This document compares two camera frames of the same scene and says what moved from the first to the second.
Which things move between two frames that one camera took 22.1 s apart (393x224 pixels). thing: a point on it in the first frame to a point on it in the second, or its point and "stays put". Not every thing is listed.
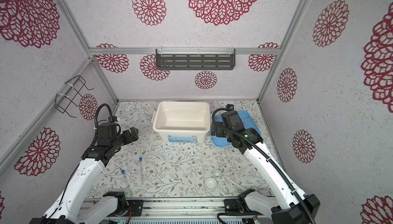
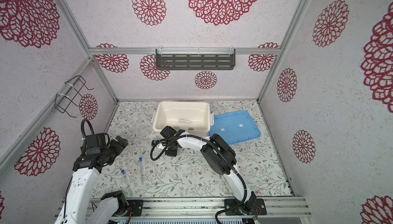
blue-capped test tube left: (127, 189) stays put
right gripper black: (220, 127) to (172, 154)
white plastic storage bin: (179, 122) stays put
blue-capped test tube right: (142, 170) stays put
